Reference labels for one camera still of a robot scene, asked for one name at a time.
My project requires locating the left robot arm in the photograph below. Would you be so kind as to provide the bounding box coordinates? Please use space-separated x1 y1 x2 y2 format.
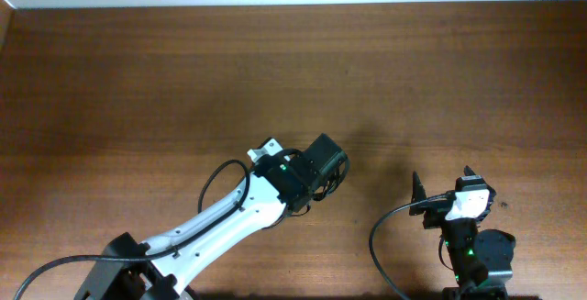
74 134 349 300

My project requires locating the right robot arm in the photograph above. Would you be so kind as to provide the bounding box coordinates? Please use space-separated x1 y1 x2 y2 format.
409 166 515 300

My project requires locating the right camera cable black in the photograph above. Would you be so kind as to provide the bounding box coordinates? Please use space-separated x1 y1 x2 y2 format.
368 193 449 300

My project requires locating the camera cable black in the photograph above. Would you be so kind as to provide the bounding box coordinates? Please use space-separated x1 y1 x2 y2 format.
12 159 252 300
368 193 449 300

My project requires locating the left camera cable black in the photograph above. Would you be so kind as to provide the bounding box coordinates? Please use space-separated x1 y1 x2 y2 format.
12 159 252 300

